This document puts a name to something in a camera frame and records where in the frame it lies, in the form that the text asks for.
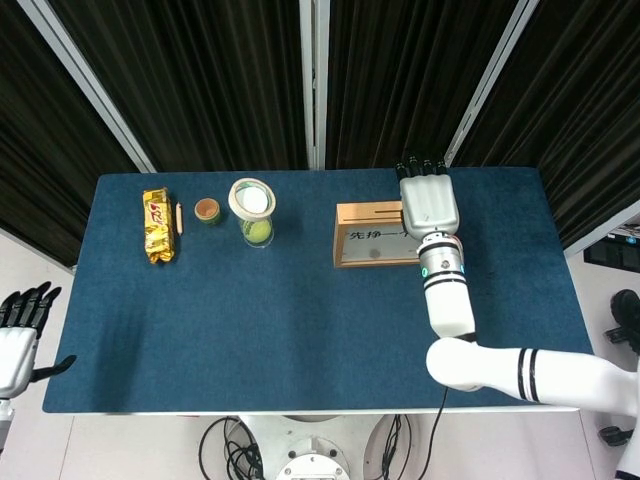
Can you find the small green wooden cup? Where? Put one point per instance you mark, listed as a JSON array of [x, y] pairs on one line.
[[207, 208]]

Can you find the wooden frame money box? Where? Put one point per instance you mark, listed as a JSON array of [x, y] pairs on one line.
[[350, 212]]

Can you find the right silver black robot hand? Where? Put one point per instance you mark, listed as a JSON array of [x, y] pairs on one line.
[[430, 205]]

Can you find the black pleated curtain panel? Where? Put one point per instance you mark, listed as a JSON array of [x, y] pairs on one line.
[[400, 75], [40, 125], [590, 100], [200, 75]]

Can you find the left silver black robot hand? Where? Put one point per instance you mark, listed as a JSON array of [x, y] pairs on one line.
[[12, 350]]

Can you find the small wooden stick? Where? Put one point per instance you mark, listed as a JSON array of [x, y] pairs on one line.
[[178, 220]]

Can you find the yellow snack packet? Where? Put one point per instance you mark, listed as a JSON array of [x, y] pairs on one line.
[[157, 225]]

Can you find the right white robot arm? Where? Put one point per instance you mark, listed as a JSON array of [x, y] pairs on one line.
[[447, 300]]

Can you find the black equipment box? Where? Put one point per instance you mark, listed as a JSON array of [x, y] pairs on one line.
[[615, 252]]

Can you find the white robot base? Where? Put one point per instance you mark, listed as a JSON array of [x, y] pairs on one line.
[[310, 450]]

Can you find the white metal frame post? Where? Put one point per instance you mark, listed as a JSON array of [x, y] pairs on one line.
[[82, 75], [314, 75], [600, 231], [491, 75]]

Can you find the clear plastic tube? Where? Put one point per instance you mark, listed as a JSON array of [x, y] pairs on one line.
[[258, 245]]

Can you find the yellow-green tennis ball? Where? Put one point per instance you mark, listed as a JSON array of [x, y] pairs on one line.
[[256, 231]]

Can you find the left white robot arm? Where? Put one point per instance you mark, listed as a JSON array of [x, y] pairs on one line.
[[5, 420]]

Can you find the blue fabric table cloth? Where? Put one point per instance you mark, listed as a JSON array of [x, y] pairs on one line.
[[250, 325]]

